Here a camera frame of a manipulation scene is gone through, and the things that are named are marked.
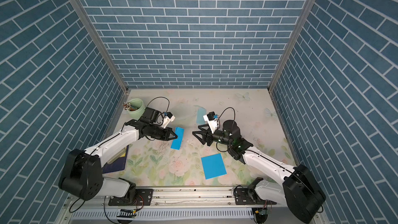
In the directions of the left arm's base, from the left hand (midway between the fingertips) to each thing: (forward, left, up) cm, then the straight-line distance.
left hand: (179, 136), depth 82 cm
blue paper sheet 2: (-10, -19, -16) cm, 27 cm away
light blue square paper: (+24, -11, -10) cm, 28 cm away
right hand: (-1, -10, +9) cm, 14 cm away
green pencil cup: (+16, +28, -2) cm, 32 cm away
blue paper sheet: (-2, +2, -4) cm, 5 cm away
